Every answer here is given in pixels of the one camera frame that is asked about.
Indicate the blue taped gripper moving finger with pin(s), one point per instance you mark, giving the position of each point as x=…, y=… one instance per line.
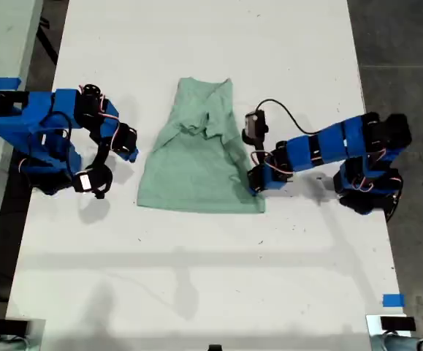
x=262, y=194
x=126, y=155

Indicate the black labelled gripper camera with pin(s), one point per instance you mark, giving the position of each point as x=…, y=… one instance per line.
x=85, y=182

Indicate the tiny black clamp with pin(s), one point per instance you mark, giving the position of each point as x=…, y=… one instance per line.
x=215, y=347

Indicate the black stand leg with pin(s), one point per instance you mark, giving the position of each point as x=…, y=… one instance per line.
x=48, y=44

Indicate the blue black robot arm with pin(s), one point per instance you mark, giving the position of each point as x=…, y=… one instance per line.
x=328, y=146
x=21, y=113

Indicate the square blue tape piece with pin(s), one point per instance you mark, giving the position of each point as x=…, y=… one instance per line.
x=393, y=300

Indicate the small black box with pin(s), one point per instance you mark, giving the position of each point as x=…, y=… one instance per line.
x=397, y=323
x=12, y=327

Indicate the pale green T-shirt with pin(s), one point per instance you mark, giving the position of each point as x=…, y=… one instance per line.
x=196, y=172

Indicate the silver black gripper camera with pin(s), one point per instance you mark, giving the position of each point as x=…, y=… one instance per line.
x=254, y=124

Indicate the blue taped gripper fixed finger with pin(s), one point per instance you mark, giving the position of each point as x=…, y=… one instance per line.
x=254, y=194
x=134, y=155

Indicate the pale grey tube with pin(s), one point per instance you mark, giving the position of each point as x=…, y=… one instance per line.
x=3, y=345
x=401, y=343

